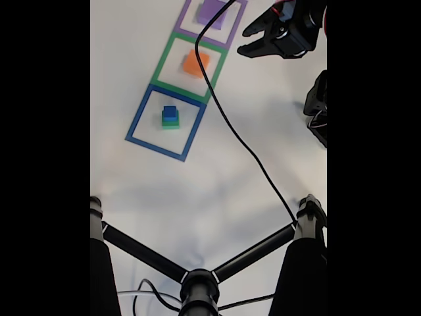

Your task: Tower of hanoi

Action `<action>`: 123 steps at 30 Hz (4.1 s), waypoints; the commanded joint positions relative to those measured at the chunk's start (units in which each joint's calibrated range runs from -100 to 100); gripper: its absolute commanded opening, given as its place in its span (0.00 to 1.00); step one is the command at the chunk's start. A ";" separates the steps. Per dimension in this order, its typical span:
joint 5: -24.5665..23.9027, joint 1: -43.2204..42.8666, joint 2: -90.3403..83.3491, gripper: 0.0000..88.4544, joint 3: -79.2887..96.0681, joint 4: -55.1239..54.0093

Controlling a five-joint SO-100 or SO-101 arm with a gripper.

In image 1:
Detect orange square block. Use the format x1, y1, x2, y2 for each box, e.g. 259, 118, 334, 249
182, 49, 211, 80

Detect green square block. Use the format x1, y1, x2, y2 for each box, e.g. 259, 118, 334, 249
161, 110, 181, 130

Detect purple square block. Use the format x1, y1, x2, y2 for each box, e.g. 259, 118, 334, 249
196, 0, 230, 31

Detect black tripod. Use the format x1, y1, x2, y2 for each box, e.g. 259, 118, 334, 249
90, 194, 328, 316

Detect long black camera cable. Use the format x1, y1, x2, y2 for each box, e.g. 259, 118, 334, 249
195, 0, 299, 228

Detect purple square frame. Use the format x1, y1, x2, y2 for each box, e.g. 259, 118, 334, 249
173, 0, 248, 51

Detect green square frame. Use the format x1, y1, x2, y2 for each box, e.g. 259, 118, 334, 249
150, 32, 228, 103

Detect blue square frame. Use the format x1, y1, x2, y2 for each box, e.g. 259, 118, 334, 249
124, 84, 207, 163

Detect straight black cable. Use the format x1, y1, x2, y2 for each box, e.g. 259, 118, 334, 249
217, 297, 274, 312

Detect curled black cable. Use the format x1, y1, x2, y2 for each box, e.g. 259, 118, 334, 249
132, 278, 182, 315

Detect white cable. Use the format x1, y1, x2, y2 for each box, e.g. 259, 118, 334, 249
116, 289, 182, 302

